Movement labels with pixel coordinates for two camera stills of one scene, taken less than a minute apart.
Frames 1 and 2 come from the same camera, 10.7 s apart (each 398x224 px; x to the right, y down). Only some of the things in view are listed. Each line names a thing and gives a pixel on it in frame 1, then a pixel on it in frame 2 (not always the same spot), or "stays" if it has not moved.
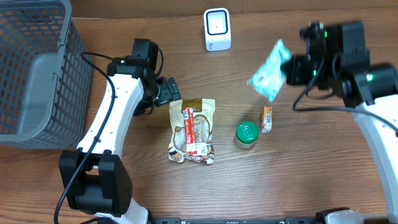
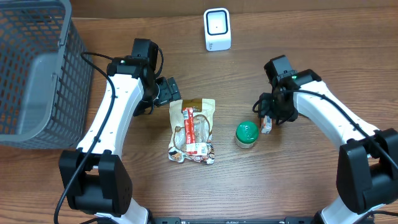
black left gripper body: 171,89 stays
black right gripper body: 292,70 -> 275,109
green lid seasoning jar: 247,132 stays
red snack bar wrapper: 192,148 stays
